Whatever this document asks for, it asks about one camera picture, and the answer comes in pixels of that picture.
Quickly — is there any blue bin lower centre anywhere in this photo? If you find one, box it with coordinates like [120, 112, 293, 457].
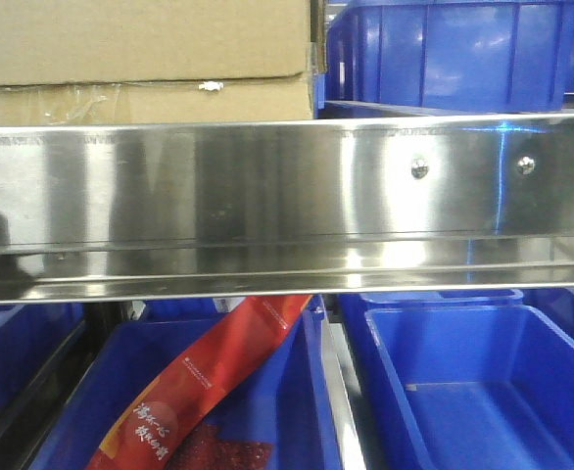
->
[30, 296, 342, 469]

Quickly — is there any brown cardboard carton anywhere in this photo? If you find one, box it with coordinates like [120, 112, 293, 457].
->
[0, 1, 325, 126]

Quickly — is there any right steel rivet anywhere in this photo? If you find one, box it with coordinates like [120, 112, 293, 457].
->
[515, 155, 536, 176]

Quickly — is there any blue bin lower left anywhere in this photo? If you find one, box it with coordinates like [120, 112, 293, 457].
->
[0, 303, 83, 407]

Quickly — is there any red snack package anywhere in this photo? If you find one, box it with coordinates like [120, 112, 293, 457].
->
[86, 295, 311, 469]

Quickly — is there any stainless steel shelf rail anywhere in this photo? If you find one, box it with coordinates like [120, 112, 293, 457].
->
[0, 112, 574, 304]

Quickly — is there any left steel rivet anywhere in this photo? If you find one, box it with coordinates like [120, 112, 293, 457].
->
[410, 157, 430, 179]

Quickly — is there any blue bin behind lower right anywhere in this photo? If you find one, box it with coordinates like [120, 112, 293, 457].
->
[337, 289, 524, 342]

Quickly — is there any steel rivet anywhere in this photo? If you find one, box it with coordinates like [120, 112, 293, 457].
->
[515, 155, 536, 176]
[410, 157, 430, 179]

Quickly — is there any blue bin upper right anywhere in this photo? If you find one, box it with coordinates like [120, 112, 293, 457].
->
[325, 1, 574, 113]

